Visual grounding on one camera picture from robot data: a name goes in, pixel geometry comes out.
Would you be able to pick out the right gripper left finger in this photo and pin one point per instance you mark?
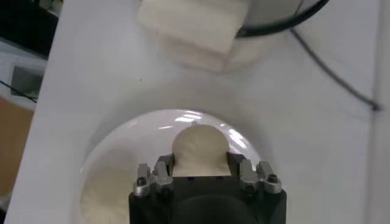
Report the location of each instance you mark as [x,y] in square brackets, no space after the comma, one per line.
[158,179]

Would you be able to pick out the white electric cooker base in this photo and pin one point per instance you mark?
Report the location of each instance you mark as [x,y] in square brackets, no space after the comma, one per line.
[195,21]

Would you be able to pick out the white round plate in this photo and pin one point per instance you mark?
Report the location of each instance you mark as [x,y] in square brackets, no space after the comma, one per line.
[137,137]

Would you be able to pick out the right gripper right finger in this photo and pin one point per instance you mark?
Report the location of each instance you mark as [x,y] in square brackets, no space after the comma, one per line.
[256,179]

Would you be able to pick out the white steamed baozi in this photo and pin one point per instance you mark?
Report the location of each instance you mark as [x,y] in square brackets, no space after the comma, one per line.
[199,146]
[103,198]

